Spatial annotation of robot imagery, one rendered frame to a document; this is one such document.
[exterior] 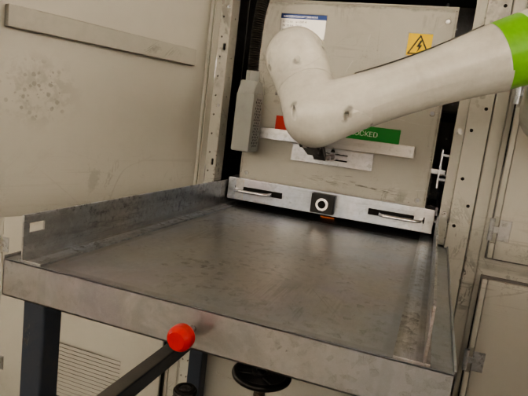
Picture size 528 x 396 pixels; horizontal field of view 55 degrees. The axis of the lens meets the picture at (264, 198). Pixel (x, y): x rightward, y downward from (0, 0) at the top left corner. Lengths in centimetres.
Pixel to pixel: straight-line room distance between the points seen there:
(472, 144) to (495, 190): 12
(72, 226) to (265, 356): 39
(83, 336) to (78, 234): 83
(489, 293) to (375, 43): 64
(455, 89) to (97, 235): 64
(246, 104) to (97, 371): 94
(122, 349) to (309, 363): 104
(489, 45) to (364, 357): 52
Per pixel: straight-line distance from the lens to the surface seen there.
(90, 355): 169
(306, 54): 88
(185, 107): 134
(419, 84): 85
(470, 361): 131
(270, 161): 134
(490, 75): 88
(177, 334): 62
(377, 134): 128
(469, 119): 123
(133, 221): 100
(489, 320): 128
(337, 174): 130
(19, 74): 111
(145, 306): 69
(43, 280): 78
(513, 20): 92
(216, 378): 150
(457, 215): 124
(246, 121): 125
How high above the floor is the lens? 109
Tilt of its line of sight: 9 degrees down
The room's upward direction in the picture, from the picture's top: 7 degrees clockwise
